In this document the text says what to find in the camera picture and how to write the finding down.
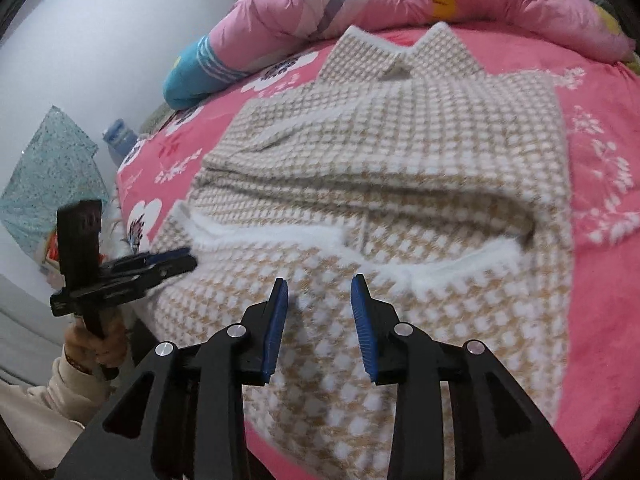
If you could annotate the teal speckled cloth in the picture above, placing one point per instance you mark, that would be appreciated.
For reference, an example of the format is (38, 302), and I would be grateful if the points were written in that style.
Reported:
(50, 170)

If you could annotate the person's left forearm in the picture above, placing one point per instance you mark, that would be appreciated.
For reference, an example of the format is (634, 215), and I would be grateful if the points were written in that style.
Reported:
(40, 410)

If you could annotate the green patterned pillow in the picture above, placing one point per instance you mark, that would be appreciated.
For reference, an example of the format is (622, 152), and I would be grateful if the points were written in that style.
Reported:
(157, 120)

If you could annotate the person's left hand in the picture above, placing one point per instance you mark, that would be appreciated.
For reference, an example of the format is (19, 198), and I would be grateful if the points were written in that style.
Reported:
(112, 347)

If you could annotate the beige houndstooth coat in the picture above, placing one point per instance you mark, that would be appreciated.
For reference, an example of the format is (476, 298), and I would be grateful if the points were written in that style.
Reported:
(400, 160)

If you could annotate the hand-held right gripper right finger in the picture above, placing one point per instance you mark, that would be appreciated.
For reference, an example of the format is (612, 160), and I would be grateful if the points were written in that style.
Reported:
(362, 340)

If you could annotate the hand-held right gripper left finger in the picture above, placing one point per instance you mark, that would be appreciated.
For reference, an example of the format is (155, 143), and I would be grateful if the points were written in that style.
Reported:
(272, 340)

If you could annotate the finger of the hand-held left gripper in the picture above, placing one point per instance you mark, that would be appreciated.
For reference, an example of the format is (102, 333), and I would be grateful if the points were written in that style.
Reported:
(150, 258)
(160, 272)

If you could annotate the pink floral bed blanket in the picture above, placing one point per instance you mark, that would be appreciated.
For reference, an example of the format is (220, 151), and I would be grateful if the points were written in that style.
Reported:
(600, 285)

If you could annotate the pink floral quilt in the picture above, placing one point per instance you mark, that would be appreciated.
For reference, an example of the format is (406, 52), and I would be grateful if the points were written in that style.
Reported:
(350, 0)

